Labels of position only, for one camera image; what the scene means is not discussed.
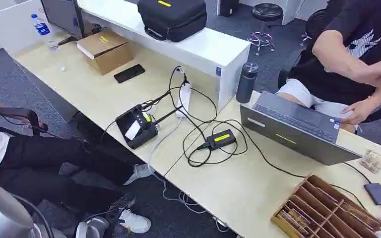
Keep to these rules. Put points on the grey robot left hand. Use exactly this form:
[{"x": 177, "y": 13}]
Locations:
[{"x": 95, "y": 228}]

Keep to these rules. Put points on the person's left hand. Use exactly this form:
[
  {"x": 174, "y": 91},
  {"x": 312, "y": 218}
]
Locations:
[
  {"x": 34, "y": 122},
  {"x": 361, "y": 111}
]

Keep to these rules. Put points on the black chair armrest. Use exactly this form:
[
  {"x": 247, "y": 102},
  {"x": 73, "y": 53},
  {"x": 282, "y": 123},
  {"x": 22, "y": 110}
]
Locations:
[{"x": 13, "y": 112}]

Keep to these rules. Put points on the person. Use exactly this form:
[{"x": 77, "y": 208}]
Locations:
[
  {"x": 46, "y": 154},
  {"x": 358, "y": 16}
]

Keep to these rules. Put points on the clear wrapped card packet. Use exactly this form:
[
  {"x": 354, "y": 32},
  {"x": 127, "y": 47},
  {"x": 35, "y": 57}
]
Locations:
[{"x": 373, "y": 161}]

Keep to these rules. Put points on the grey laptop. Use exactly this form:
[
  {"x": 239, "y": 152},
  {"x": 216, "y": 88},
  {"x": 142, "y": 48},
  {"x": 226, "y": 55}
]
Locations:
[{"x": 295, "y": 134}]

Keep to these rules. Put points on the grey usb hub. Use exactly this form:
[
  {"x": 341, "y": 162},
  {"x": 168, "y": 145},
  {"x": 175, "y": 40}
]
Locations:
[{"x": 378, "y": 193}]

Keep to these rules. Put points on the black round stool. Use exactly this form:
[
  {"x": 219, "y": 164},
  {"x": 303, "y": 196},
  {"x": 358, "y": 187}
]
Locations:
[
  {"x": 315, "y": 23},
  {"x": 267, "y": 12}
]

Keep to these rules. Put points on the clear water bottle blue label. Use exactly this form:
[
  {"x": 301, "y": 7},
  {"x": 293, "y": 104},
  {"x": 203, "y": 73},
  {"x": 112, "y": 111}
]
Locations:
[{"x": 42, "y": 29}]

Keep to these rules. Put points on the white partition panel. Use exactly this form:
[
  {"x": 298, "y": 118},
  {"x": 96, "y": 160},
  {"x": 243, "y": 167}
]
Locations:
[{"x": 9, "y": 26}]

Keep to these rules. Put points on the brown cardboard box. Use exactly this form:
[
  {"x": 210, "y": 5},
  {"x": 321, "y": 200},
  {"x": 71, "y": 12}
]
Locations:
[{"x": 106, "y": 52}]

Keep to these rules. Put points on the black remote controller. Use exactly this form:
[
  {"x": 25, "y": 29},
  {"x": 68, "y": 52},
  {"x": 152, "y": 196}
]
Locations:
[{"x": 136, "y": 128}]

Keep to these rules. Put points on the brown printed card stack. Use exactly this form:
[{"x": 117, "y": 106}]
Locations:
[{"x": 363, "y": 215}]

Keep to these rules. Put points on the wooden card box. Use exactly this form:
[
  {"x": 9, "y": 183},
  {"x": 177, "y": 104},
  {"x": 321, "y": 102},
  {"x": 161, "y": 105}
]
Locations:
[{"x": 322, "y": 210}]

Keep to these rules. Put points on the black smartphone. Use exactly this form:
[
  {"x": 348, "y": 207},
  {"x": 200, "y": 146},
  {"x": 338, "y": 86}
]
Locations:
[{"x": 129, "y": 73}]

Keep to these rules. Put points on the dark computer monitor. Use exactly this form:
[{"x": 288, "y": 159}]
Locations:
[{"x": 62, "y": 14}]

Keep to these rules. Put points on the black tumbler bottle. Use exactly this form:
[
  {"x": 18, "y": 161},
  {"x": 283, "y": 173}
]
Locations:
[{"x": 246, "y": 83}]

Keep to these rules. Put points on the black power adapter yellow label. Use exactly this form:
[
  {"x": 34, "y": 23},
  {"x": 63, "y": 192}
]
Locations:
[{"x": 221, "y": 139}]

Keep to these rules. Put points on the white power strip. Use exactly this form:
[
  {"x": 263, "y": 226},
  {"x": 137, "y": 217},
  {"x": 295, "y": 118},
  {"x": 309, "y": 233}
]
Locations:
[{"x": 184, "y": 98}]

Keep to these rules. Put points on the small white plug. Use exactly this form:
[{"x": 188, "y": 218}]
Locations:
[{"x": 180, "y": 70}]

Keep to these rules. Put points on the white desk shelf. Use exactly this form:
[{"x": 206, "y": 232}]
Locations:
[{"x": 203, "y": 52}]

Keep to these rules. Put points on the black bin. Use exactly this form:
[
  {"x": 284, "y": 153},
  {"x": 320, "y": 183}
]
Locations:
[{"x": 229, "y": 7}]

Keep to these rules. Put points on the black carry case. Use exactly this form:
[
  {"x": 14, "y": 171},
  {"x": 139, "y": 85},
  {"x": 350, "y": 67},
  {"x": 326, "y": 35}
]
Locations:
[{"x": 172, "y": 18}]

